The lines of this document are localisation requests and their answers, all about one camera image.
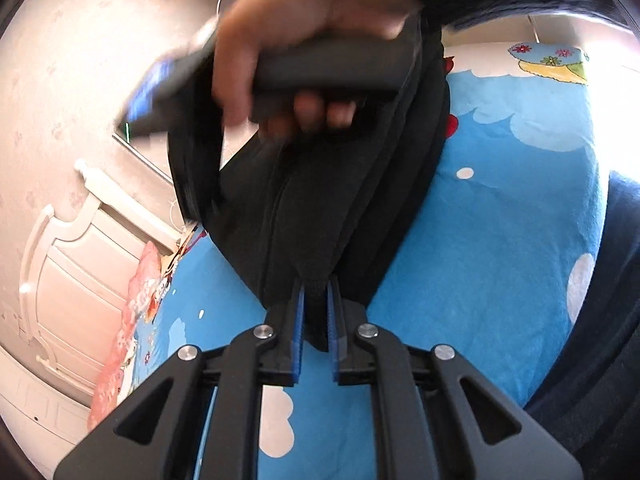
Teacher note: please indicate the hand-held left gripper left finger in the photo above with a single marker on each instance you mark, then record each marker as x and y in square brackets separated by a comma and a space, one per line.
[298, 345]

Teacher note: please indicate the white wardrobe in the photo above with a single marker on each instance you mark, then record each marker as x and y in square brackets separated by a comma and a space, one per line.
[30, 390]

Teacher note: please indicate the white wooden headboard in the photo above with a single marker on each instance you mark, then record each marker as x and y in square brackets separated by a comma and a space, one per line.
[75, 290]

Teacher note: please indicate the person's dark clothed torso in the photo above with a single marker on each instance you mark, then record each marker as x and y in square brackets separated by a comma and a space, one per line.
[600, 335]

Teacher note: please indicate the black pants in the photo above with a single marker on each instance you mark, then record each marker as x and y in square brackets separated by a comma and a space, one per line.
[325, 200]

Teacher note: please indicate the person's right hand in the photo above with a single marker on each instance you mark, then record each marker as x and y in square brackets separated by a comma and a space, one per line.
[310, 0]

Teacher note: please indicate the pink printed pillow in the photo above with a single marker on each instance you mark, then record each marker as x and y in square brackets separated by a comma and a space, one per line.
[120, 350]

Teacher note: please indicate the blue cartoon printed bed sheet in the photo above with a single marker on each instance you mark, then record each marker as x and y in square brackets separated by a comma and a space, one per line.
[500, 240]

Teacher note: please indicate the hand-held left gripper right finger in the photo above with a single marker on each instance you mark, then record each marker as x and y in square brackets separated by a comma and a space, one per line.
[333, 345]

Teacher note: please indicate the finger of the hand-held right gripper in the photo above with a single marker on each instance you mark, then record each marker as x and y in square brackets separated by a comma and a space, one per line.
[150, 95]

